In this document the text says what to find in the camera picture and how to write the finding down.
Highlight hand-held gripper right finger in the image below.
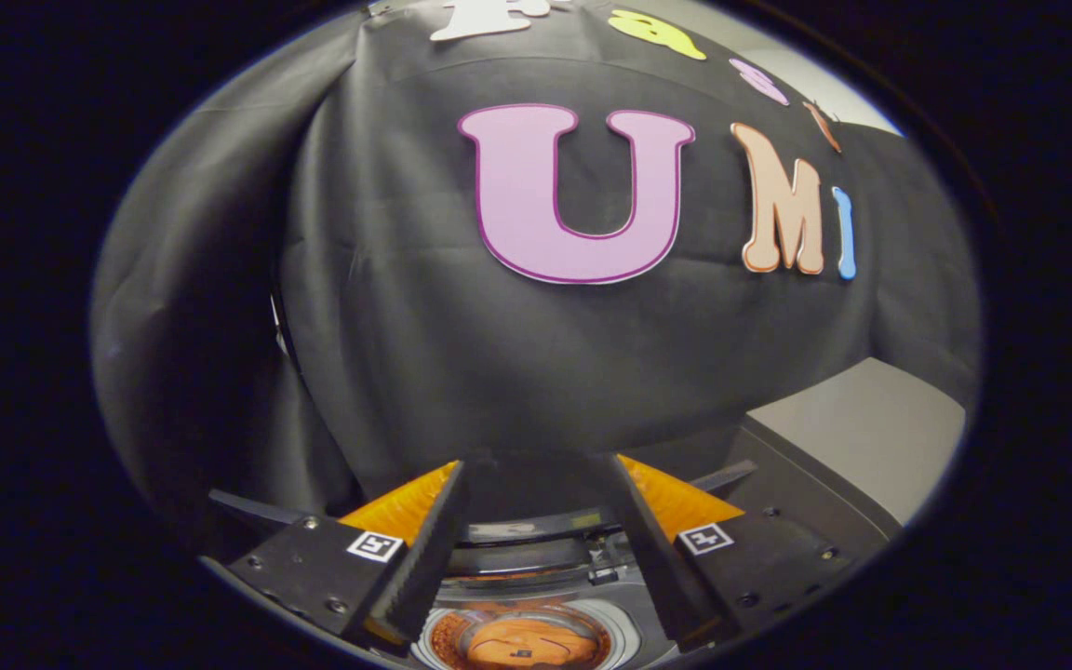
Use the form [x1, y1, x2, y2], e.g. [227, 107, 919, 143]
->
[606, 454, 858, 650]

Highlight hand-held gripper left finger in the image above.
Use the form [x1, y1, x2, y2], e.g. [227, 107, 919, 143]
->
[201, 459, 470, 650]

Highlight dark washing machine lid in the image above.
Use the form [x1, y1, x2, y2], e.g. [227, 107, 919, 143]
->
[208, 454, 760, 583]

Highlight orange shirt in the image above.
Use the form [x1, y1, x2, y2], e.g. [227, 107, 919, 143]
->
[466, 617, 602, 669]

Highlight black backdrop cloth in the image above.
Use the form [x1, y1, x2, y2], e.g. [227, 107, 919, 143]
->
[94, 0, 979, 531]

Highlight white cabinet with dark top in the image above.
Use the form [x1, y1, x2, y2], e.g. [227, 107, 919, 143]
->
[690, 358, 968, 559]

